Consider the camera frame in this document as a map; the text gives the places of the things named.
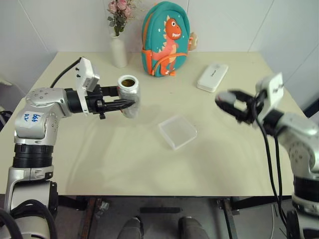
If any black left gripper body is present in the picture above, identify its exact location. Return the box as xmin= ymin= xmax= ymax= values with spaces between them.
xmin=85 ymin=84 xmax=107 ymax=120

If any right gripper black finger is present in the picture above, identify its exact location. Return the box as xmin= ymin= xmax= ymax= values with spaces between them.
xmin=232 ymin=89 xmax=254 ymax=104
xmin=215 ymin=100 xmax=250 ymax=123

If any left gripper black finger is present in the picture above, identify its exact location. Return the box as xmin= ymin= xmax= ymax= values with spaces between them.
xmin=102 ymin=99 xmax=136 ymax=112
xmin=101 ymin=85 xmax=120 ymax=98

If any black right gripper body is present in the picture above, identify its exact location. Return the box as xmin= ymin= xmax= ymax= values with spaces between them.
xmin=245 ymin=93 xmax=266 ymax=125

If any grey cylindrical object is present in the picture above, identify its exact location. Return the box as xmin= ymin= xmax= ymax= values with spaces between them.
xmin=215 ymin=91 xmax=238 ymax=107

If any clear plastic square container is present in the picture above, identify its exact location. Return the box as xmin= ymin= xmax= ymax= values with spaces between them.
xmin=158 ymin=114 xmax=198 ymax=151

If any white rectangular case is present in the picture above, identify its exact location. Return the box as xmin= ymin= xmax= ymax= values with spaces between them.
xmin=196 ymin=62 xmax=229 ymax=94

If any white ceramic vase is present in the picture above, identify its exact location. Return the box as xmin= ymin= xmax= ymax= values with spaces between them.
xmin=110 ymin=34 xmax=128 ymax=69

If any teal dinosaur backpack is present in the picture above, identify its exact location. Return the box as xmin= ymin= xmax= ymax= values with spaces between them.
xmin=141 ymin=1 xmax=192 ymax=78

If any beige plush pendant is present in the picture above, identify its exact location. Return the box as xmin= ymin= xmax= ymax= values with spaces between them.
xmin=188 ymin=31 xmax=200 ymax=52

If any pink flower bouquet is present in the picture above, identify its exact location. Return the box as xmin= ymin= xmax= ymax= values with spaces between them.
xmin=107 ymin=0 xmax=143 ymax=38

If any white chair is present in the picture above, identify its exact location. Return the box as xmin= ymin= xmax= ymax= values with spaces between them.
xmin=0 ymin=72 xmax=28 ymax=125

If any black flat bar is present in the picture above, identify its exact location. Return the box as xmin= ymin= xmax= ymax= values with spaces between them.
xmin=139 ymin=207 xmax=181 ymax=215

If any brown rusty metal beam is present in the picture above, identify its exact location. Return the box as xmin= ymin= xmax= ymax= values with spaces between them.
xmin=78 ymin=198 xmax=106 ymax=239

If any dark grey rounded shape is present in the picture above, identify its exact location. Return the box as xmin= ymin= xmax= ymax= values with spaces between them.
xmin=118 ymin=217 xmax=144 ymax=239
xmin=178 ymin=216 xmax=208 ymax=239

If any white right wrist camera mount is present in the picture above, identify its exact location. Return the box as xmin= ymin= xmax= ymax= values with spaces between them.
xmin=255 ymin=72 xmax=286 ymax=111

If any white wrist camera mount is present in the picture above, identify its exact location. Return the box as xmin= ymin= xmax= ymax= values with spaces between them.
xmin=74 ymin=57 xmax=101 ymax=117
xmin=255 ymin=72 xmax=286 ymax=111

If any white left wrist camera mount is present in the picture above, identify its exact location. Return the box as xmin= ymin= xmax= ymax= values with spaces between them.
xmin=74 ymin=57 xmax=101 ymax=117

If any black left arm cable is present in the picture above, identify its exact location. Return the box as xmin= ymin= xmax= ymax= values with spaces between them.
xmin=49 ymin=57 xmax=83 ymax=89

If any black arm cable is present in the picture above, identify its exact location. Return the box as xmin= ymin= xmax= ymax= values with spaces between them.
xmin=49 ymin=57 xmax=83 ymax=89
xmin=251 ymin=98 xmax=290 ymax=228
xmin=274 ymin=135 xmax=288 ymax=225

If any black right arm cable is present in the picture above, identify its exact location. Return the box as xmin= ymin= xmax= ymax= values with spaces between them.
xmin=251 ymin=98 xmax=290 ymax=228
xmin=274 ymin=135 xmax=288 ymax=225

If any small silver metal bracket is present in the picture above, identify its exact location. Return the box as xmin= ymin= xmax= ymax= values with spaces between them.
xmin=96 ymin=200 xmax=111 ymax=215

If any white floor cable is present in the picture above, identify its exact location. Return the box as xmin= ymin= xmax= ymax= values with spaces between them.
xmin=271 ymin=206 xmax=281 ymax=235

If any thick black cable loop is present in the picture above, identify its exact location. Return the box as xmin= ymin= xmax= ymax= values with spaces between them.
xmin=0 ymin=199 xmax=58 ymax=239

